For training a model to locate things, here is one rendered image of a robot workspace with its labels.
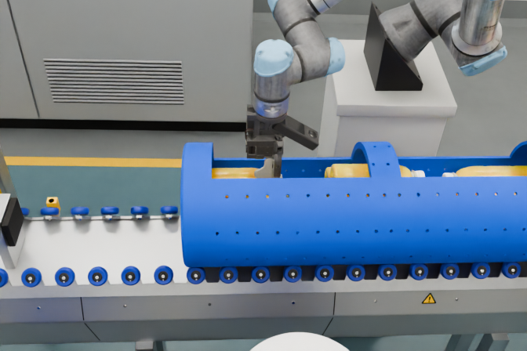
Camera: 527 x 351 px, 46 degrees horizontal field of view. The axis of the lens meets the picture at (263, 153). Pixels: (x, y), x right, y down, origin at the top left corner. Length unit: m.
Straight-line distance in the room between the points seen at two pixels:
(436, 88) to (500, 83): 2.24
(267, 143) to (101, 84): 1.88
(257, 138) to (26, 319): 0.71
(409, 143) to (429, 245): 0.46
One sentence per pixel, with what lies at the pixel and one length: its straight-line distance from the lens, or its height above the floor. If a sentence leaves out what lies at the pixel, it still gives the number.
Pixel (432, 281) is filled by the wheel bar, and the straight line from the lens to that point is 1.58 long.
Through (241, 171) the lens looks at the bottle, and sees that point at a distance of 1.45.
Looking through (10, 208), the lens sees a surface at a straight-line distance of 1.54.
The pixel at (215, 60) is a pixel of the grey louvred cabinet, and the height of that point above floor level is 0.47.
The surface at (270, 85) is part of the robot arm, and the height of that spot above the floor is 1.42.
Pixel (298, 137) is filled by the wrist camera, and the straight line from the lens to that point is 1.35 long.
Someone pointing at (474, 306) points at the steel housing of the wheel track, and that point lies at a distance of 1.66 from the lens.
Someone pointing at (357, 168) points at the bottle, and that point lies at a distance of 1.40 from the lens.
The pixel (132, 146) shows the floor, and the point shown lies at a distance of 3.26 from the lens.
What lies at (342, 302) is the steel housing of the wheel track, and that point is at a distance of 1.56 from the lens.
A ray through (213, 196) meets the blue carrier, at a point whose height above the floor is 1.21.
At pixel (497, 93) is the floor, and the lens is 3.90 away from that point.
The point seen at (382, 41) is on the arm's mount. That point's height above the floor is 1.29.
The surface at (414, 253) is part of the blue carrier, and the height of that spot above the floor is 1.08.
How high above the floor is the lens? 2.15
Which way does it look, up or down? 42 degrees down
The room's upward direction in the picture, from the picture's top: 3 degrees clockwise
